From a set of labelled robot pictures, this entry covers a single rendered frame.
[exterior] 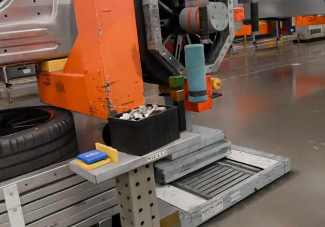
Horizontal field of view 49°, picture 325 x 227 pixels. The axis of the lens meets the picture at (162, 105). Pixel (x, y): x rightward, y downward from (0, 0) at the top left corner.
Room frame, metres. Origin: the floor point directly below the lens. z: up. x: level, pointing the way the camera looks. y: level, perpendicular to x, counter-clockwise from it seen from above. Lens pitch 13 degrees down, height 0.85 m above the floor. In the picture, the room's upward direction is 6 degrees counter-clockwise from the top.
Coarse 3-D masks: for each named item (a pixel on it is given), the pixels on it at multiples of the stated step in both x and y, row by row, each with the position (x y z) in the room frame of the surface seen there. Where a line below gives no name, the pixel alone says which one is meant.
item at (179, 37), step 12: (168, 12) 1.80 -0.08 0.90; (180, 12) 1.89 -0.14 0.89; (144, 24) 1.67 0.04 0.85; (168, 24) 1.79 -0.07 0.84; (168, 36) 1.78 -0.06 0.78; (180, 36) 1.83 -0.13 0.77; (192, 36) 2.10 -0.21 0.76; (216, 36) 1.96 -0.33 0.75; (180, 48) 1.83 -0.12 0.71; (204, 48) 1.97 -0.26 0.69; (180, 60) 2.01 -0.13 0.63
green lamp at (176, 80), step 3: (174, 75) 1.28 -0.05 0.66; (177, 75) 1.27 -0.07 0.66; (180, 75) 1.26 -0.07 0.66; (171, 78) 1.26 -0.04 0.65; (174, 78) 1.25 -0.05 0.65; (177, 78) 1.25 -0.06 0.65; (180, 78) 1.26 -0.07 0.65; (183, 78) 1.27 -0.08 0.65; (171, 81) 1.26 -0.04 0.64; (174, 81) 1.25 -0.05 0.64; (177, 81) 1.25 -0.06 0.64; (180, 81) 1.26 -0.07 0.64; (183, 81) 1.26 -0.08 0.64; (171, 84) 1.26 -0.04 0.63; (174, 84) 1.25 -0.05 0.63; (177, 84) 1.25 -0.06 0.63; (180, 84) 1.25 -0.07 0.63; (183, 84) 1.26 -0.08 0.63
